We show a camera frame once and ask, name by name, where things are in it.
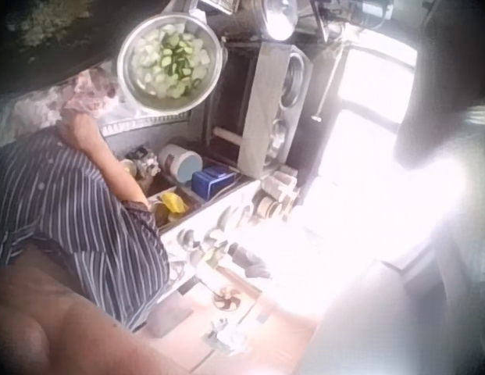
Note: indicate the person's right hand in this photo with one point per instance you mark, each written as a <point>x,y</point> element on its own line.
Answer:
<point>91,93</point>

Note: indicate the person's right fingers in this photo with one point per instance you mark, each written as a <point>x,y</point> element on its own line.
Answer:
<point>109,90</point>

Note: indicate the steel bowl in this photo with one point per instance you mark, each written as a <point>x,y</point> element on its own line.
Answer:
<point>129,74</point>

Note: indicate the cut cucumber pieces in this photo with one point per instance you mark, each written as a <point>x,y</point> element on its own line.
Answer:
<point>170,62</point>

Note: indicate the floral cloth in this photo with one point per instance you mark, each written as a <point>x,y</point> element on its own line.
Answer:
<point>39,107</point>

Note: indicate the pile of green vegetables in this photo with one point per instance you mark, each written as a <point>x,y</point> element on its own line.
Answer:
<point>47,21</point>

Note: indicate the white jar with blue lid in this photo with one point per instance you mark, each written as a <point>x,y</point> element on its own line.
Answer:
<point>179,162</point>

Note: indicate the wooden rolling pin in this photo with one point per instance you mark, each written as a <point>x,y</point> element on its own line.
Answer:
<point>227,135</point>

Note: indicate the blue plastic box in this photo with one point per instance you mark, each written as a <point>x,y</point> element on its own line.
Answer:
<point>212,180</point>

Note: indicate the steel plate rack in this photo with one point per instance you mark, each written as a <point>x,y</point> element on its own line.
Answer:
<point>265,109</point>

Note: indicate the row of steel utensils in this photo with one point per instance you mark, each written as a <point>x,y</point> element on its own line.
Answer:
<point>211,238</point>

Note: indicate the steel pot lid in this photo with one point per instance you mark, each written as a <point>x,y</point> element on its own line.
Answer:
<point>280,18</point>

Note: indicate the small table fan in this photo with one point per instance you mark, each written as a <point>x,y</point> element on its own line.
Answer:
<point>226,298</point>

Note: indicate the crumpled white paper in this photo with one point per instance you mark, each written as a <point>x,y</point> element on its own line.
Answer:
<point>223,333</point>

